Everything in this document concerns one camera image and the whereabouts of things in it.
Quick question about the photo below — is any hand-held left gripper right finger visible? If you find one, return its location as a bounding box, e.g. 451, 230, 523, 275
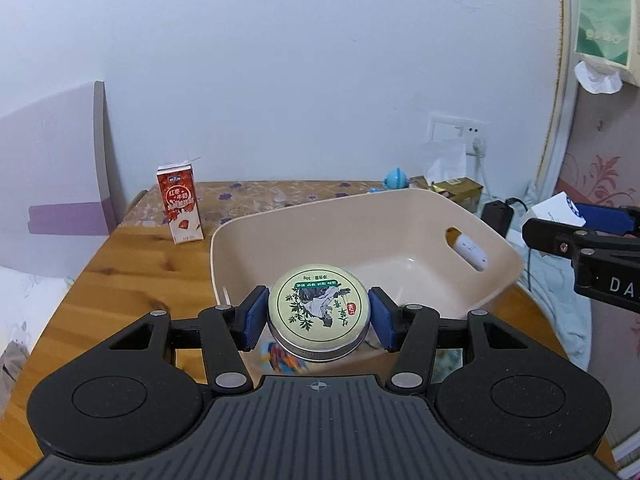
367, 287, 536, 391

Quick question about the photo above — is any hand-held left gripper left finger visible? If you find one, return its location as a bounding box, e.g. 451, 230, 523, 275
107, 285, 271, 395

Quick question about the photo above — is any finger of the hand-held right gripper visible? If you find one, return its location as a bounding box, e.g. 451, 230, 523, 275
522, 217, 640, 262
572, 202, 640, 236

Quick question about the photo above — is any white and blue small box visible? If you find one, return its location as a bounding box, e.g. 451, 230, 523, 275
531, 191, 587, 230

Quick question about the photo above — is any round green-print metal tin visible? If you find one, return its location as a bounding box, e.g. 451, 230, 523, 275
267, 264, 374, 364

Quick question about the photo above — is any beige plastic basin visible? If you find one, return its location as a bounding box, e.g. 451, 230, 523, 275
210, 187, 525, 367

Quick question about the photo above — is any colourful printed packet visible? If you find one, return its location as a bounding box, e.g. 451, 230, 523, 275
258, 339, 304, 377

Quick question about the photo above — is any light blue cloth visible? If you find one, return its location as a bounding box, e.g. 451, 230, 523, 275
509, 232, 593, 368

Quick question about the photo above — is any black power adapter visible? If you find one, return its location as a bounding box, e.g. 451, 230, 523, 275
480, 199, 515, 239

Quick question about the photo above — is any gold box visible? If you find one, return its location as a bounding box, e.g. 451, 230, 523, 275
409, 175, 484, 212

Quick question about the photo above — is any brown floral tablecloth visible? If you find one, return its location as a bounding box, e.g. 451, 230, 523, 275
122, 180, 397, 227

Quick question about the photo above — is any red milk carton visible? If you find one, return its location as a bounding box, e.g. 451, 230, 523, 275
155, 157, 204, 245

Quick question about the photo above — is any clear plastic bag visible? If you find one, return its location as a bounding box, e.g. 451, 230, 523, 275
421, 139, 469, 184

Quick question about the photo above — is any cream bed headboard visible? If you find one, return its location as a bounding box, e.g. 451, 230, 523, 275
536, 0, 587, 200

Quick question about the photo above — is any blue round toy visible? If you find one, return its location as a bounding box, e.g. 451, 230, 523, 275
384, 167, 412, 191

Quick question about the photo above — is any stack of books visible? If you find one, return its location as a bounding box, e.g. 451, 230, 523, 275
611, 437, 640, 480

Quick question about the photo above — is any green tissue pack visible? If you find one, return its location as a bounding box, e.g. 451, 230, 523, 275
573, 0, 640, 95

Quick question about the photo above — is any white bedding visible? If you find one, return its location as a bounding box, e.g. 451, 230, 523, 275
0, 264, 72, 413

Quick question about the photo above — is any purple and white board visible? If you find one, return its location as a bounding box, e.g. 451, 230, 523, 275
0, 80, 119, 279

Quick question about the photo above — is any white plug with cable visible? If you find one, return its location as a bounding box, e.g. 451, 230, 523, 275
471, 135, 497, 202

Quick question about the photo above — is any white wall socket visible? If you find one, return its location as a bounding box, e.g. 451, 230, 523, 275
427, 114, 489, 159

